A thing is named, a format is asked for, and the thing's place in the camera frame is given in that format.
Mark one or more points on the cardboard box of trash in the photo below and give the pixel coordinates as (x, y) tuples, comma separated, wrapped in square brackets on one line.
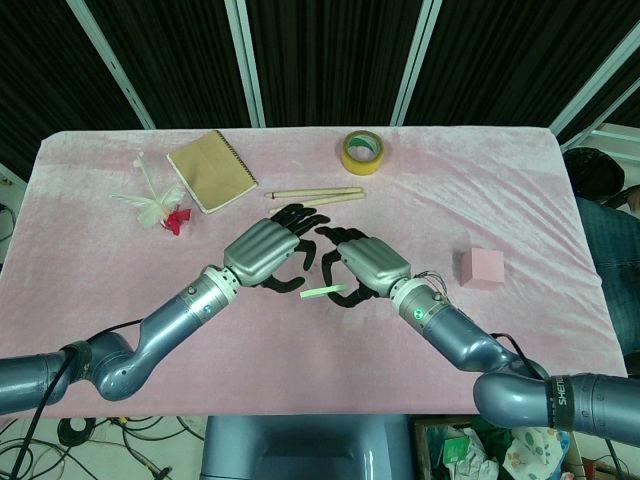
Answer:
[(465, 447)]

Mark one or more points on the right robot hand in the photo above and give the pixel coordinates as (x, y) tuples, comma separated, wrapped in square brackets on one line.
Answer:
[(371, 265)]

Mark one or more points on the pink foam cube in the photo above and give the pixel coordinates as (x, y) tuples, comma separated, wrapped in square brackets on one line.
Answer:
[(479, 267)]

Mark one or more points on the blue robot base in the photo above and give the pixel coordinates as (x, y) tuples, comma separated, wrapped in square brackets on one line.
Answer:
[(310, 447)]

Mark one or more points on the person in plaid shirt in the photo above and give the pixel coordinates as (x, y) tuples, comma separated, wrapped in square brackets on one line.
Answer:
[(607, 240)]

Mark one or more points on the brown spiral notebook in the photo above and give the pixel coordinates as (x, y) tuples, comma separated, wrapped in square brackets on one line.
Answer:
[(212, 172)]

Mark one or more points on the red crumpled wrapper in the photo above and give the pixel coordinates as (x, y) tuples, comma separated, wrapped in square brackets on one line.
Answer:
[(176, 220)]

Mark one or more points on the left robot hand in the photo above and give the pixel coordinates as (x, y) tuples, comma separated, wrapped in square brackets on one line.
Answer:
[(261, 248)]

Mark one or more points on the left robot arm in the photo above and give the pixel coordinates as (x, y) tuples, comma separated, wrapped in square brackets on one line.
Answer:
[(125, 340)]

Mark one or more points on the light green stick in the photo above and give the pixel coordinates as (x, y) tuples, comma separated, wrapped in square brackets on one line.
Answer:
[(322, 292)]

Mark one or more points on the pink tablecloth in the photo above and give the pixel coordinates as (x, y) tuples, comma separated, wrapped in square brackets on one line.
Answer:
[(150, 290)]

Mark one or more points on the yellow tape roll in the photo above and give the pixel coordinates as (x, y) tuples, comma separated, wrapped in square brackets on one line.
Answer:
[(363, 152)]

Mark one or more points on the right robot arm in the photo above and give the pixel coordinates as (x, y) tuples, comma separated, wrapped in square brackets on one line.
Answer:
[(500, 360)]

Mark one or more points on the wooden chopstick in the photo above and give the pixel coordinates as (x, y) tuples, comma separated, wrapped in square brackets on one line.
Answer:
[(315, 192), (325, 198)]

